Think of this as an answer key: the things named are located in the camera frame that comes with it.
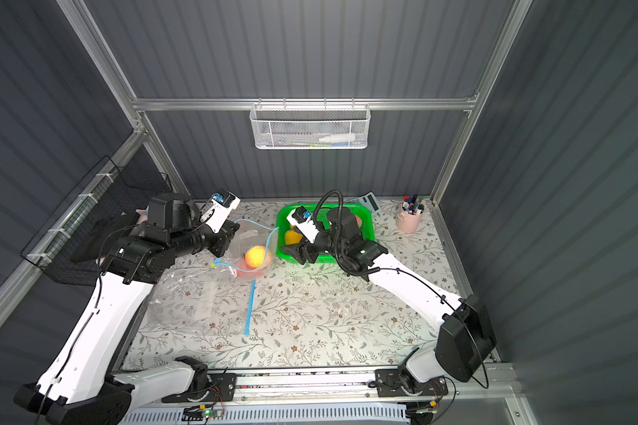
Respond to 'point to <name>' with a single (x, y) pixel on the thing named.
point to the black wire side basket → (111, 200)
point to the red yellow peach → (254, 256)
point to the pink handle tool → (143, 215)
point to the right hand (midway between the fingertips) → (289, 239)
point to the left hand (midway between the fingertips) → (237, 227)
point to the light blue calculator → (369, 200)
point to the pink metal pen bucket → (407, 222)
